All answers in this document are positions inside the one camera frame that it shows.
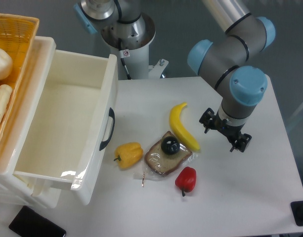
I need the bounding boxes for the black device at edge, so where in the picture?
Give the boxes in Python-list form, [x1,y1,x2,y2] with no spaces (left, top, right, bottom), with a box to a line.
[290,200,303,226]

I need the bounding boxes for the orange woven basket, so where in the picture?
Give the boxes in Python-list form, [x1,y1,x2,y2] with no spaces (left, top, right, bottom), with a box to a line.
[0,13,40,148]

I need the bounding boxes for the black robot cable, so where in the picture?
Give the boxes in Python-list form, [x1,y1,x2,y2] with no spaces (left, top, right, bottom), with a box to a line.
[118,38,131,80]

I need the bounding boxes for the black smartphone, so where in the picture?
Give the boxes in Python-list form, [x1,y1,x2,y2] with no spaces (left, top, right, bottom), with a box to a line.
[8,206,67,237]

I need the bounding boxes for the yellow banana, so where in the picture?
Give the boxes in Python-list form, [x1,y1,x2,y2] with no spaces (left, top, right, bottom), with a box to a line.
[169,102,200,151]

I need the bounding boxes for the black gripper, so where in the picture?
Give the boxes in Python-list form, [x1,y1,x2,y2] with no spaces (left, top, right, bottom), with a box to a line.
[199,108,252,152]

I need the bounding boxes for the yellow bell pepper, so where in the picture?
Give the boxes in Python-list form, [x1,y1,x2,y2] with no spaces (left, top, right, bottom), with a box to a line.
[113,142,143,169]

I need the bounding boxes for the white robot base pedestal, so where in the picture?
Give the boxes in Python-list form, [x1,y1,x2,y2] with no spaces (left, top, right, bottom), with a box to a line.
[101,13,169,80]

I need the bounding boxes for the dark purple mangosteen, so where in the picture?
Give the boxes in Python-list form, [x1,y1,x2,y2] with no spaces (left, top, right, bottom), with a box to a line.
[161,136,180,155]

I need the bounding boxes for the round white bun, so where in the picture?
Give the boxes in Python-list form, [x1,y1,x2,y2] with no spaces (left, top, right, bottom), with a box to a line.
[0,48,13,80]

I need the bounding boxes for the long white bread roll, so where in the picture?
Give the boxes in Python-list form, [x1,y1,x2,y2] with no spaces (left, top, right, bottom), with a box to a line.
[0,84,12,123]

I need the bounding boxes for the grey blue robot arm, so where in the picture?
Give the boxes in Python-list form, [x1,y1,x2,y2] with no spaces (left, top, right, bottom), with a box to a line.
[74,0,276,152]

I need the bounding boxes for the red bell pepper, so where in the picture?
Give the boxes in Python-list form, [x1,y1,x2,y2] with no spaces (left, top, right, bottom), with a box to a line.
[175,166,197,197]

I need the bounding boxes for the white drawer cabinet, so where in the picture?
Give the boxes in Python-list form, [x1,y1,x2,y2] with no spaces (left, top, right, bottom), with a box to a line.
[0,36,61,208]

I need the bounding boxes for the open white plastic drawer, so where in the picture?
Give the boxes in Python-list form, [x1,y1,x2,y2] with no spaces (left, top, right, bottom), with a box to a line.
[19,50,118,205]

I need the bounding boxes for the black drawer handle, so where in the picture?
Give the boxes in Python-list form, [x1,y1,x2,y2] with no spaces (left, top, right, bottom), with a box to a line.
[99,107,115,151]

